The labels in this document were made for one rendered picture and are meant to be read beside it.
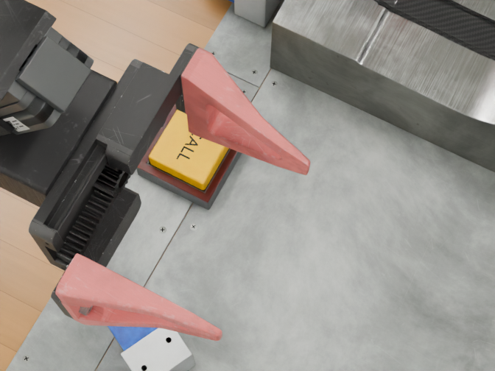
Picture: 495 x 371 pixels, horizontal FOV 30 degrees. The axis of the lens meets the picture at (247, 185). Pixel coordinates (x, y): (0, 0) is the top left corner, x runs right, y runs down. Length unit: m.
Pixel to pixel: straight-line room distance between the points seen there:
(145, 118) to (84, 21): 0.55
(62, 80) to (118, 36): 0.59
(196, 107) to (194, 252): 0.41
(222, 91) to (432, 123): 0.46
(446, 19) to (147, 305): 0.55
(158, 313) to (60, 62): 0.13
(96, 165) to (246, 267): 0.44
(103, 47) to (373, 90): 0.28
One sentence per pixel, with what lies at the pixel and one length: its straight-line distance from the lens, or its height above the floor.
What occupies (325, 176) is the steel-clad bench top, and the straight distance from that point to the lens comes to 0.90.
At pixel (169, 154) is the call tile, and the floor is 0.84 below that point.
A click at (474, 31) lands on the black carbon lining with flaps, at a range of 0.91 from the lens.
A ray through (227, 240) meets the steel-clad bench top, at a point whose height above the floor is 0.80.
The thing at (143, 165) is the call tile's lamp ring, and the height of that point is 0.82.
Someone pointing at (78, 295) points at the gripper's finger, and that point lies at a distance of 0.43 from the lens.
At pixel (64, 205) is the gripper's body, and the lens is 0.44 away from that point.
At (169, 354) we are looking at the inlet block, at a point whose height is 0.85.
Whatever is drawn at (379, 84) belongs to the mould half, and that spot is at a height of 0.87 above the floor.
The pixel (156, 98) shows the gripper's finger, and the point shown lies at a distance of 0.45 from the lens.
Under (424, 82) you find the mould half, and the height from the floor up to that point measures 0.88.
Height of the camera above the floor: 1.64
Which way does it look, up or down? 69 degrees down
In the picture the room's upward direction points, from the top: 1 degrees clockwise
